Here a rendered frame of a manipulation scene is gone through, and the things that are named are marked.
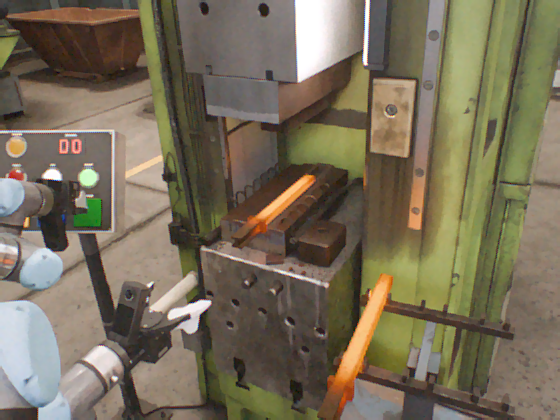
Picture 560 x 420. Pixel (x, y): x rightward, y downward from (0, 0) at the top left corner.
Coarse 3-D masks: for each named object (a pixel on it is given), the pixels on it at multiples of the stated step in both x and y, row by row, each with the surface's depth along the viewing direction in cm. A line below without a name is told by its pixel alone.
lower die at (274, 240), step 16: (288, 176) 153; (320, 176) 149; (336, 176) 151; (256, 192) 146; (272, 192) 143; (304, 192) 141; (240, 208) 138; (256, 208) 135; (288, 208) 134; (304, 208) 133; (224, 224) 132; (240, 224) 129; (272, 224) 126; (288, 224) 126; (256, 240) 129; (272, 240) 126
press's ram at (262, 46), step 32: (192, 0) 107; (224, 0) 103; (256, 0) 100; (288, 0) 96; (320, 0) 105; (352, 0) 119; (192, 32) 111; (224, 32) 107; (256, 32) 103; (288, 32) 99; (320, 32) 108; (352, 32) 123; (192, 64) 115; (224, 64) 110; (256, 64) 106; (288, 64) 102; (320, 64) 111
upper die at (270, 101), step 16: (336, 64) 131; (208, 80) 114; (224, 80) 112; (240, 80) 110; (256, 80) 108; (272, 80) 106; (304, 80) 116; (320, 80) 124; (336, 80) 133; (208, 96) 116; (224, 96) 114; (240, 96) 112; (256, 96) 110; (272, 96) 108; (288, 96) 111; (304, 96) 118; (320, 96) 126; (208, 112) 118; (224, 112) 116; (240, 112) 114; (256, 112) 112; (272, 112) 109; (288, 112) 113
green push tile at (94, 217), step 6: (90, 204) 133; (96, 204) 133; (90, 210) 133; (96, 210) 132; (78, 216) 133; (84, 216) 133; (90, 216) 133; (96, 216) 132; (78, 222) 133; (84, 222) 133; (90, 222) 133; (96, 222) 132
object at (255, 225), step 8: (304, 176) 148; (312, 176) 148; (296, 184) 143; (304, 184) 143; (288, 192) 139; (296, 192) 139; (280, 200) 135; (288, 200) 136; (272, 208) 131; (280, 208) 132; (256, 216) 127; (264, 216) 127; (248, 224) 123; (256, 224) 123; (264, 224) 124; (240, 232) 120; (248, 232) 120; (256, 232) 124; (264, 232) 125; (240, 240) 117; (248, 240) 121; (240, 248) 118
